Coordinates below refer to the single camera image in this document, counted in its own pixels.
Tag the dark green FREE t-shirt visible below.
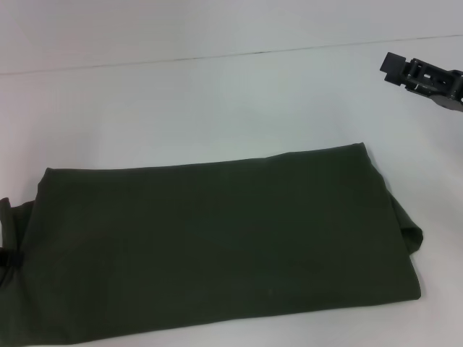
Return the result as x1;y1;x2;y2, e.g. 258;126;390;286
0;142;425;347

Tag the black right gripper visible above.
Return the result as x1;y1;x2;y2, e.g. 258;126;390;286
379;51;463;115

